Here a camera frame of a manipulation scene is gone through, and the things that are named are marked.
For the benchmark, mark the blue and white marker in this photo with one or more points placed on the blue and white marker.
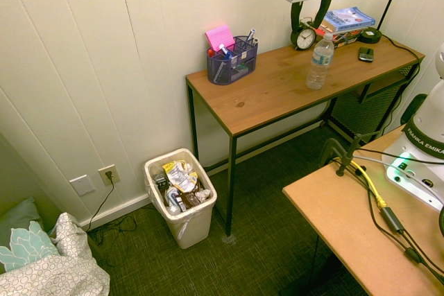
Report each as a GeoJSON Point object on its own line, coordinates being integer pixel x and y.
{"type": "Point", "coordinates": [251, 34]}

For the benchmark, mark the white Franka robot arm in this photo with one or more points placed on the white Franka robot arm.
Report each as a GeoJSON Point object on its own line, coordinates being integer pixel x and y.
{"type": "Point", "coordinates": [424, 129]}

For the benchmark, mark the black table clamp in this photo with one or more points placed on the black table clamp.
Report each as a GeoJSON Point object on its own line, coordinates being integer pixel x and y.
{"type": "Point", "coordinates": [343, 161]}

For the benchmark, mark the beige plastic trash bin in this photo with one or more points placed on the beige plastic trash bin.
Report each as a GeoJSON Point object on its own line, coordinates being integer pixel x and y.
{"type": "Point", "coordinates": [194, 226]}

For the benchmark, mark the black floor-style desk lamp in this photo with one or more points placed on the black floor-style desk lamp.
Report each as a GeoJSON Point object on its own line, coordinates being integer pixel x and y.
{"type": "Point", "coordinates": [369, 35]}

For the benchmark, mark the blue capped white marker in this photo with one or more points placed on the blue capped white marker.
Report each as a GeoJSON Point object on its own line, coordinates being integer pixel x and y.
{"type": "Point", "coordinates": [224, 50]}

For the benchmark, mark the yellow snack bag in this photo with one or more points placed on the yellow snack bag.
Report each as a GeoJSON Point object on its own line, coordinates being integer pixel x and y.
{"type": "Point", "coordinates": [178, 174]}

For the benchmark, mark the clear plastic water bottle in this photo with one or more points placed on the clear plastic water bottle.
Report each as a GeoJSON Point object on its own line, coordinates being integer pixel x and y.
{"type": "Point", "coordinates": [320, 63]}

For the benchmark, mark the clear plastic bin liner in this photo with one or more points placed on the clear plastic bin liner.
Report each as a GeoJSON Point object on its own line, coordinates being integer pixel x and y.
{"type": "Point", "coordinates": [182, 230]}

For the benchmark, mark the teal flower pillow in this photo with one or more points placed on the teal flower pillow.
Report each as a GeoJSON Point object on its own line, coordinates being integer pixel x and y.
{"type": "Point", "coordinates": [24, 240]}

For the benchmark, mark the black round alarm clock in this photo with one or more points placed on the black round alarm clock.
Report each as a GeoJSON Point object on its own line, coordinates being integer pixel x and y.
{"type": "Point", "coordinates": [306, 37]}

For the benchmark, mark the brown snack wrapper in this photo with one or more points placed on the brown snack wrapper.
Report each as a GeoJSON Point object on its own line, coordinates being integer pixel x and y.
{"type": "Point", "coordinates": [192, 195]}

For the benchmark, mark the white blank wall plate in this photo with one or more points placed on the white blank wall plate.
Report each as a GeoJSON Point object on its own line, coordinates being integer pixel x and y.
{"type": "Point", "coordinates": [82, 185]}

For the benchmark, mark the grey capped marker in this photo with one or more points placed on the grey capped marker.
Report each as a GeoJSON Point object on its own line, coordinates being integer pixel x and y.
{"type": "Point", "coordinates": [255, 41]}

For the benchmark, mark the red and black book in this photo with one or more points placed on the red and black book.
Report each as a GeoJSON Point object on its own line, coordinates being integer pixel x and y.
{"type": "Point", "coordinates": [347, 36]}

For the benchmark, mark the white circle pattern bedding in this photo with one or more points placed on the white circle pattern bedding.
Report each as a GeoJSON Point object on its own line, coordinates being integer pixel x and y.
{"type": "Point", "coordinates": [52, 268]}

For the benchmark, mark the black mobile phone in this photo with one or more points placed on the black mobile phone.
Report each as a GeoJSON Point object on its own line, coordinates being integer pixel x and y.
{"type": "Point", "coordinates": [366, 54]}

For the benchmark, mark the purple mesh desk organizer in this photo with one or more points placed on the purple mesh desk organizer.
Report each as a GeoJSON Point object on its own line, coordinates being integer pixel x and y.
{"type": "Point", "coordinates": [230, 69]}

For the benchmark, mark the white crumpled tissue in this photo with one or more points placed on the white crumpled tissue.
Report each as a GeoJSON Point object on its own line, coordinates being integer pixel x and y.
{"type": "Point", "coordinates": [203, 194]}

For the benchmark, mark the blue and white packet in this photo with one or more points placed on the blue and white packet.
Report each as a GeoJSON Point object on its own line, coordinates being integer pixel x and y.
{"type": "Point", "coordinates": [173, 197]}

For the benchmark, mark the pink sticky note pad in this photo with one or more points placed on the pink sticky note pad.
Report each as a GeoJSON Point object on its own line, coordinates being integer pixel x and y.
{"type": "Point", "coordinates": [219, 35]}

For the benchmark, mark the blue paperback book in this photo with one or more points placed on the blue paperback book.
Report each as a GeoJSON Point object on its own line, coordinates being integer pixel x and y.
{"type": "Point", "coordinates": [350, 18]}

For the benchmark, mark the beige wall power outlet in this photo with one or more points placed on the beige wall power outlet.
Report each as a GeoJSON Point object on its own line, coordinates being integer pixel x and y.
{"type": "Point", "coordinates": [109, 175]}

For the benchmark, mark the wooden desk black frame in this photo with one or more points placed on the wooden desk black frame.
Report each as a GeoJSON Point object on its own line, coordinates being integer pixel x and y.
{"type": "Point", "coordinates": [270, 91]}

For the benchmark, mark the light wood robot table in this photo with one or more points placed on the light wood robot table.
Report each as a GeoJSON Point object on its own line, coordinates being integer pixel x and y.
{"type": "Point", "coordinates": [347, 226]}

